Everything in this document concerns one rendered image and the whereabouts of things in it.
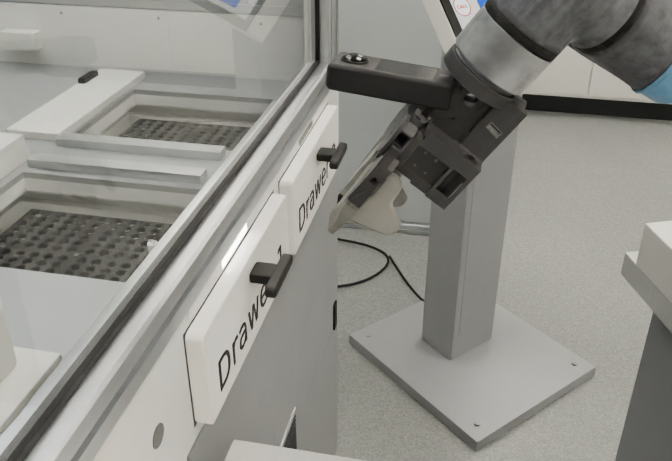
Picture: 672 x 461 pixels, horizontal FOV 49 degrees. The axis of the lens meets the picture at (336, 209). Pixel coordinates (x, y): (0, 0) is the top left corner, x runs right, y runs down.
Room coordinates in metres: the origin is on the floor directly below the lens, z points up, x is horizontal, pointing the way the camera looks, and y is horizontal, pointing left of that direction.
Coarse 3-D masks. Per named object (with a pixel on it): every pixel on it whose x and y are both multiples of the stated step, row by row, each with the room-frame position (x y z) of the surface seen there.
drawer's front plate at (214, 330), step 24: (264, 216) 0.74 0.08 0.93; (264, 240) 0.71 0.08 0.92; (240, 264) 0.64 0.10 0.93; (216, 288) 0.60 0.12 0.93; (240, 288) 0.62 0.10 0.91; (264, 288) 0.70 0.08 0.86; (216, 312) 0.56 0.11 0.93; (240, 312) 0.62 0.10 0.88; (264, 312) 0.69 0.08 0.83; (192, 336) 0.53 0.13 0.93; (216, 336) 0.55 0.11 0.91; (240, 336) 0.61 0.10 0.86; (192, 360) 0.52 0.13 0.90; (216, 360) 0.55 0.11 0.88; (240, 360) 0.61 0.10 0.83; (192, 384) 0.52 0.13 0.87; (216, 384) 0.54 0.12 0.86; (216, 408) 0.54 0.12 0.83
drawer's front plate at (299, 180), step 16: (336, 112) 1.10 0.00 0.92; (320, 128) 1.01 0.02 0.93; (336, 128) 1.10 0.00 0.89; (304, 144) 0.95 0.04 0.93; (320, 144) 0.99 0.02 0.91; (336, 144) 1.10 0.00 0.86; (304, 160) 0.90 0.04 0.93; (288, 176) 0.85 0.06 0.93; (304, 176) 0.89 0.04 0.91; (288, 192) 0.83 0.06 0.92; (304, 192) 0.89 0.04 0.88; (320, 192) 0.98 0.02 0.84; (288, 208) 0.83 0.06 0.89; (288, 224) 0.83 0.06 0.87; (304, 224) 0.88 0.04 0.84; (288, 240) 0.83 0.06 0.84
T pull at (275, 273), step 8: (288, 256) 0.68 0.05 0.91; (256, 264) 0.67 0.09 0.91; (264, 264) 0.67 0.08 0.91; (272, 264) 0.67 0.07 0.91; (280, 264) 0.67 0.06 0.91; (288, 264) 0.67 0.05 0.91; (256, 272) 0.65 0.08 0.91; (264, 272) 0.65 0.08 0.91; (272, 272) 0.65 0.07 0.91; (280, 272) 0.65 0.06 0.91; (256, 280) 0.65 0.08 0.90; (264, 280) 0.65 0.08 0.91; (272, 280) 0.64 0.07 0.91; (280, 280) 0.64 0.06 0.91; (272, 288) 0.62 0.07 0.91; (272, 296) 0.62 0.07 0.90
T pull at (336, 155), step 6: (342, 144) 0.99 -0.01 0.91; (324, 150) 0.97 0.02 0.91; (330, 150) 0.97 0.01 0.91; (336, 150) 0.97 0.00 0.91; (342, 150) 0.97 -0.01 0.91; (318, 156) 0.96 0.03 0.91; (324, 156) 0.95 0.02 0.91; (330, 156) 0.95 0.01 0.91; (336, 156) 0.95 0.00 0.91; (342, 156) 0.96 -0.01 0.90; (330, 162) 0.93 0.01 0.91; (336, 162) 0.93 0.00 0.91; (330, 168) 0.93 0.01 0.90; (336, 168) 0.93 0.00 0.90
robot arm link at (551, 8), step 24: (504, 0) 0.59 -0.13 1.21; (528, 0) 0.58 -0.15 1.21; (552, 0) 0.57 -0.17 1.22; (576, 0) 0.57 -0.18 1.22; (600, 0) 0.57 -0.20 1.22; (624, 0) 0.58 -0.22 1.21; (504, 24) 0.58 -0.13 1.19; (528, 24) 0.57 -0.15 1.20; (552, 24) 0.57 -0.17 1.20; (576, 24) 0.58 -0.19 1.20; (600, 24) 0.57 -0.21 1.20; (528, 48) 0.57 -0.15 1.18; (552, 48) 0.58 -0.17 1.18
